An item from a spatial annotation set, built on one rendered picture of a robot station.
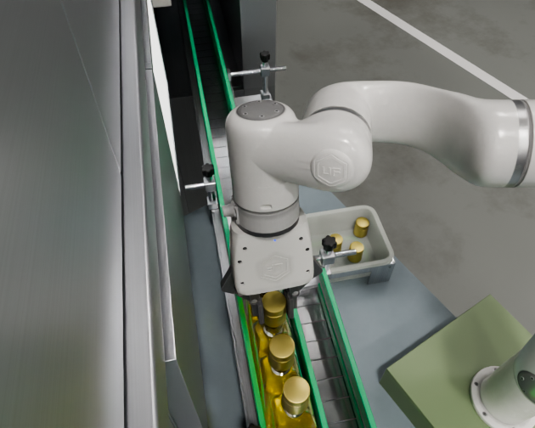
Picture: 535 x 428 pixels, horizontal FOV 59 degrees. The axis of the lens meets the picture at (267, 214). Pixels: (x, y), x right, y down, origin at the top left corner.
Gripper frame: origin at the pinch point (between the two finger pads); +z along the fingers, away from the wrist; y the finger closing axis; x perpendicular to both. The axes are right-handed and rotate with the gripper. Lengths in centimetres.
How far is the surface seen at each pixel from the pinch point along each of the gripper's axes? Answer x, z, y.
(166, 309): -10.1, -13.4, -12.6
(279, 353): -6.7, 2.0, -0.8
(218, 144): 69, 11, 0
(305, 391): -11.7, 3.4, 1.2
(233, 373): 17.7, 38.1, -6.9
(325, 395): 2.4, 28.8, 8.6
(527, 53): 224, 61, 213
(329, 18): 290, 43, 102
